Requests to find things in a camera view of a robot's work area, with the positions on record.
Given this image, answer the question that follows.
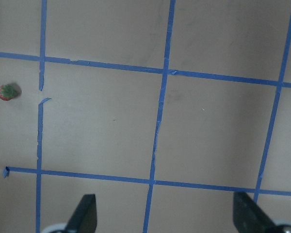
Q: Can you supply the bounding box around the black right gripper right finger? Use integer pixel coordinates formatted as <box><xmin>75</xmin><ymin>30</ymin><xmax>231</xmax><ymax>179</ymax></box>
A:
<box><xmin>233</xmin><ymin>192</ymin><xmax>281</xmax><ymax>233</ymax></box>

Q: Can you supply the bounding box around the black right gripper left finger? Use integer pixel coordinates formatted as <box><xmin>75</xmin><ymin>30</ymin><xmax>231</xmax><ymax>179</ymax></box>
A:
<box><xmin>64</xmin><ymin>194</ymin><xmax>97</xmax><ymax>233</ymax></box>

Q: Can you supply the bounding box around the strawberry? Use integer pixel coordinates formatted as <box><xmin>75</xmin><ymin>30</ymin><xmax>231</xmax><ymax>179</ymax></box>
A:
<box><xmin>0</xmin><ymin>84</ymin><xmax>19</xmax><ymax>101</ymax></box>

